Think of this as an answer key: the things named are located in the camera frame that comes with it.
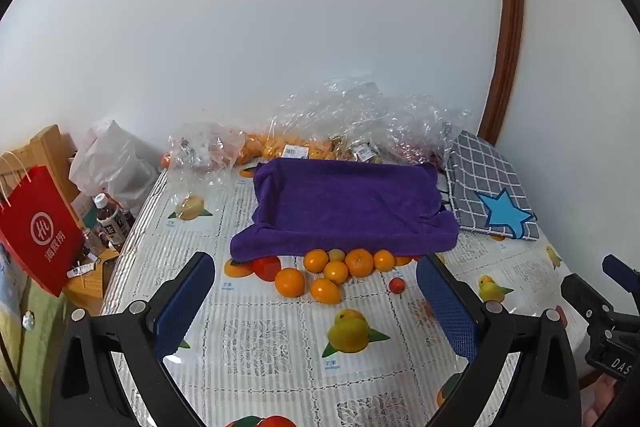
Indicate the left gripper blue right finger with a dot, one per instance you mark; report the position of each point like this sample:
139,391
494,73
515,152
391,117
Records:
439,288

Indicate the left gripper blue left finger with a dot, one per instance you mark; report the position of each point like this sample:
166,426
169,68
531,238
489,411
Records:
177,301

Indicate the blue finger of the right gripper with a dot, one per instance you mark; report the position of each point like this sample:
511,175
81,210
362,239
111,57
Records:
622,274

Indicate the small red tomato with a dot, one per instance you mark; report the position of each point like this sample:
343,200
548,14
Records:
397,286

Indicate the dimpled orange mandarin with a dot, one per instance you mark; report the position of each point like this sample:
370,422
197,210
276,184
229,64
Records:
360,263

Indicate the large orange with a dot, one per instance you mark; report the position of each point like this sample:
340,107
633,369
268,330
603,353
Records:
290,283

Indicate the oval orange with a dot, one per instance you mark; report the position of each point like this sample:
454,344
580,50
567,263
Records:
325,291

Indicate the small yellow-green fruit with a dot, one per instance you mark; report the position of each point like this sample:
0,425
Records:
336,255

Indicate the small orange mandarin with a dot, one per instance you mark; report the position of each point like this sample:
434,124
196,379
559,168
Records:
336,272

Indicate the person's right hand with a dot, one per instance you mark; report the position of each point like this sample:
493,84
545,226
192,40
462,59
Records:
598,396

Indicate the fruit print tablecloth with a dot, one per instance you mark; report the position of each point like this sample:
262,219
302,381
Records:
252,352

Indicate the drink bottle white cap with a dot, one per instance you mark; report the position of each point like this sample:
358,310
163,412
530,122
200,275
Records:
112,220

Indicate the grey checked cushion blue star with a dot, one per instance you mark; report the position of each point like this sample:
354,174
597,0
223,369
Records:
485,193

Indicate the purple towel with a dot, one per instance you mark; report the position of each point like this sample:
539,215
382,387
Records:
304,205

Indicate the red paper shopping bag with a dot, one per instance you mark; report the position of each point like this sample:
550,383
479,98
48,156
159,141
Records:
37,227

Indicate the white plastic bag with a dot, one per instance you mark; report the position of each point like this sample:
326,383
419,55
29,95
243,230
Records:
108,161

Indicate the clear plastic bag left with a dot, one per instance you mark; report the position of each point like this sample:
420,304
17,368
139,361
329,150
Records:
203,153

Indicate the clear plastic bag of oranges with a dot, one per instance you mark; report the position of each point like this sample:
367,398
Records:
351,119

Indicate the brown wooden door frame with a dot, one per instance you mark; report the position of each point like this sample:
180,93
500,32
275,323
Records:
506,64

